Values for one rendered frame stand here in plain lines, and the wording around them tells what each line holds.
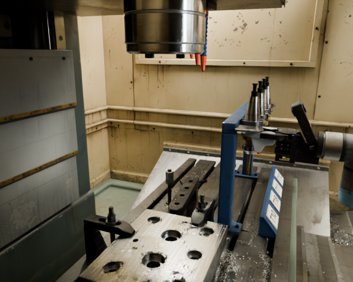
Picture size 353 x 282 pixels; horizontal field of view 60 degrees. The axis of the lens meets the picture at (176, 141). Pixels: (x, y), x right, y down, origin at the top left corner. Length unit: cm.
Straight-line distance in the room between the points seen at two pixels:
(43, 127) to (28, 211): 25
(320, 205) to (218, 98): 71
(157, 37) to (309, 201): 116
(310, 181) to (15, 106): 130
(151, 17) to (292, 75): 112
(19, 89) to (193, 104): 102
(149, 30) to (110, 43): 133
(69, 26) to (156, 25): 61
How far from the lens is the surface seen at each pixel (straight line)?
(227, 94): 165
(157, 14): 57
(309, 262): 118
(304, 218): 148
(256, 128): 84
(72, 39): 115
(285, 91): 161
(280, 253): 90
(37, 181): 101
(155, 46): 57
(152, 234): 76
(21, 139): 94
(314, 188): 160
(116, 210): 174
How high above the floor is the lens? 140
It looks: 16 degrees down
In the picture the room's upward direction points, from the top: straight up
